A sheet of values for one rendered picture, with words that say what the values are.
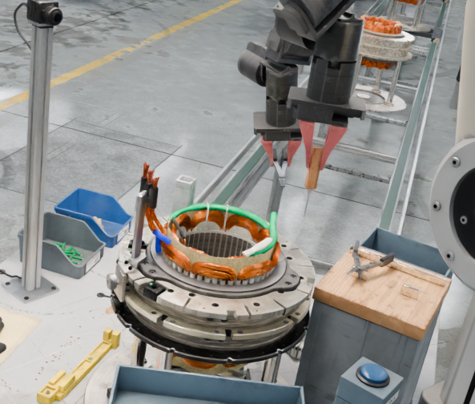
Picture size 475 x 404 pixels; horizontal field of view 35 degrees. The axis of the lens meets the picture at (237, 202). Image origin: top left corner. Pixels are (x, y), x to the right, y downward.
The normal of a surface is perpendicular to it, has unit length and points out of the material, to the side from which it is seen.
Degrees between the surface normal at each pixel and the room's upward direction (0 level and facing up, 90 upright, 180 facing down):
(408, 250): 90
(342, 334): 90
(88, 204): 87
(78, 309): 0
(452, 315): 0
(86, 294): 0
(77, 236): 88
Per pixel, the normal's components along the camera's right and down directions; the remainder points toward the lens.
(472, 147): -0.79, 0.14
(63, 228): -0.29, 0.31
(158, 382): 0.00, 0.42
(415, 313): 0.15, -0.90
